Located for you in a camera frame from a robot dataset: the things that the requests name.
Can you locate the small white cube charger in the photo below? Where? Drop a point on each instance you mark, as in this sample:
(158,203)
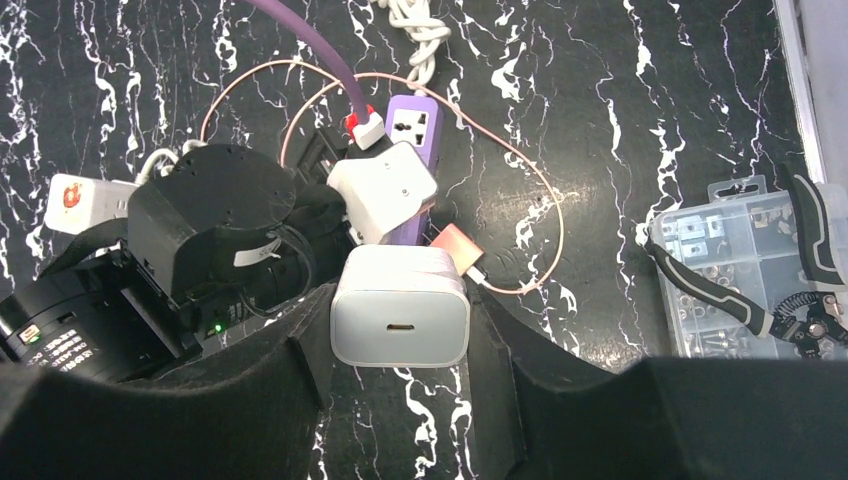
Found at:
(400,306)

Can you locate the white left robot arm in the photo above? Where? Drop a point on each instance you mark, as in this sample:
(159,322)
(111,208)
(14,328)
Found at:
(228,236)

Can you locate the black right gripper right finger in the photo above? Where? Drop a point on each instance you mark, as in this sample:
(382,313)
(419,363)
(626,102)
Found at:
(540,412)

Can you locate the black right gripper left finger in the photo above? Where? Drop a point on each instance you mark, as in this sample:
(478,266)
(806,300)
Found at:
(248,411)

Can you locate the purple power strip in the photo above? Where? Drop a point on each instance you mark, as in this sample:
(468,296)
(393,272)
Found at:
(414,123)

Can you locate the white power strip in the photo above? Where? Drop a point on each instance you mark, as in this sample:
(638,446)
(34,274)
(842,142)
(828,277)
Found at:
(76,203)

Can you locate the clear plastic parts box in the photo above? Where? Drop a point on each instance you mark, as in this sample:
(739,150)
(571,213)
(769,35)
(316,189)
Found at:
(743,239)

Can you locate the black pliers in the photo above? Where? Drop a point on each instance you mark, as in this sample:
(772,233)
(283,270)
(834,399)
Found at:
(814,321)

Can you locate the beige small plug adapter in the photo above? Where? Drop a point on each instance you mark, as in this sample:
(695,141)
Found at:
(464,252)

